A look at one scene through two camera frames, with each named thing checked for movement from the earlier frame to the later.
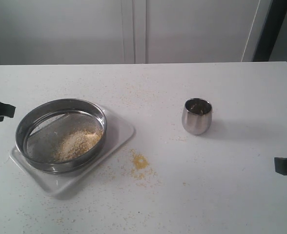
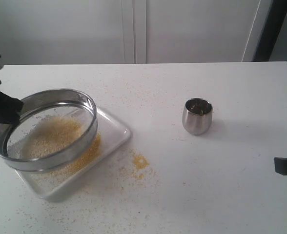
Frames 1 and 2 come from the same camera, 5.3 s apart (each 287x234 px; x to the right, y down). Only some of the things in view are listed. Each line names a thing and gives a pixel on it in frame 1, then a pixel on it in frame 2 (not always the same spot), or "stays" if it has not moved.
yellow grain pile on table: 141,163 stays
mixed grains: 76,144 → 50,133
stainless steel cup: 196,116 stays
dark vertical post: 276,14 stays
